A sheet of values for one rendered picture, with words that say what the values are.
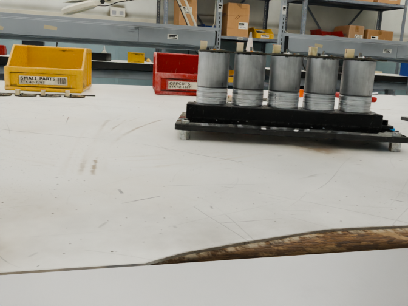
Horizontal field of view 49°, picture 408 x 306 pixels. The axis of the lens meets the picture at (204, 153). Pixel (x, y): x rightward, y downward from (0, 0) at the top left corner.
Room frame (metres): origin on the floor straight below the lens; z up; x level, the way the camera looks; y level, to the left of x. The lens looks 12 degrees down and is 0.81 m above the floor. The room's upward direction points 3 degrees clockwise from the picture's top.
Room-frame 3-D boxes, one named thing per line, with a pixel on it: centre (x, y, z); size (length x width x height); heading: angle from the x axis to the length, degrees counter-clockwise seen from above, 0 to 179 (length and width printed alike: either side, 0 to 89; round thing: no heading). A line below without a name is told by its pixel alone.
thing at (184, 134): (0.34, -0.06, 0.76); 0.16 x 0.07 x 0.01; 89
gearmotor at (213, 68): (0.36, 0.00, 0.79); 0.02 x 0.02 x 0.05
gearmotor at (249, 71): (0.36, -0.03, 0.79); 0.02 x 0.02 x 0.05
